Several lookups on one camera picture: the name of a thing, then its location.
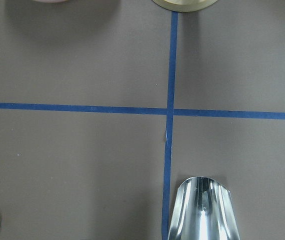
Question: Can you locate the metal scoop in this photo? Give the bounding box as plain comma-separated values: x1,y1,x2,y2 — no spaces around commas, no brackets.
168,176,240,240

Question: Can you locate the wooden cup tree stand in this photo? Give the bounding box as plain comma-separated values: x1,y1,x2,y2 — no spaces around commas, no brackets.
152,0,218,13

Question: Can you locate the pink bowl of ice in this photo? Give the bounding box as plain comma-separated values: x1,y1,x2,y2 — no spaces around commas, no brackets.
33,0,68,4

